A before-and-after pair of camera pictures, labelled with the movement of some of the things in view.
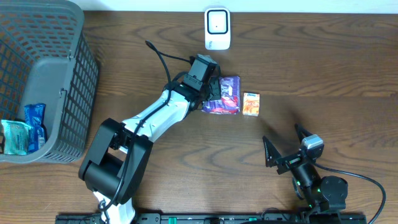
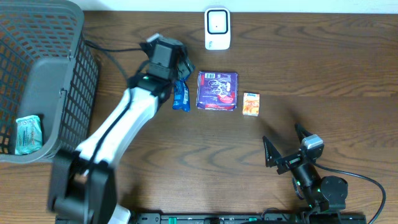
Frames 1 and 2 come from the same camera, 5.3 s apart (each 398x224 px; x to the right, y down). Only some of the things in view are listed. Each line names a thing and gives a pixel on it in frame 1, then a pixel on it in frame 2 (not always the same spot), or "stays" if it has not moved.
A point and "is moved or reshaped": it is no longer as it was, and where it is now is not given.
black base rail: [277, 218] stays
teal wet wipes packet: [15, 135] to [29, 135]
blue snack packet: [34, 117] is moved or reshaped
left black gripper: [214, 89] to [185, 66]
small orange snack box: [250, 104] stays
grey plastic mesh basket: [46, 58] stays
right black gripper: [289, 160] stays
